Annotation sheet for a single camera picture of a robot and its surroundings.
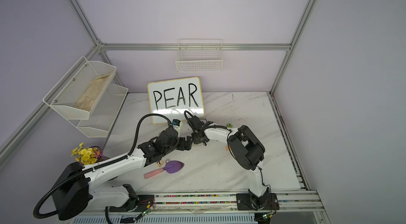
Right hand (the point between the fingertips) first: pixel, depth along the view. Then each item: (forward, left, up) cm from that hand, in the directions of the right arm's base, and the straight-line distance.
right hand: (195, 139), depth 95 cm
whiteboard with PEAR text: (+24, +15, +13) cm, 31 cm away
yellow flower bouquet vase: (-19, +42, +24) cm, 52 cm away
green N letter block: (+10, -22, +1) cm, 24 cm away
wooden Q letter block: (-6, -19, 0) cm, 20 cm away
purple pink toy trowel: (-17, +12, +2) cm, 21 cm away
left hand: (-6, +4, +11) cm, 13 cm away
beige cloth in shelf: (+10, +51, +31) cm, 61 cm away
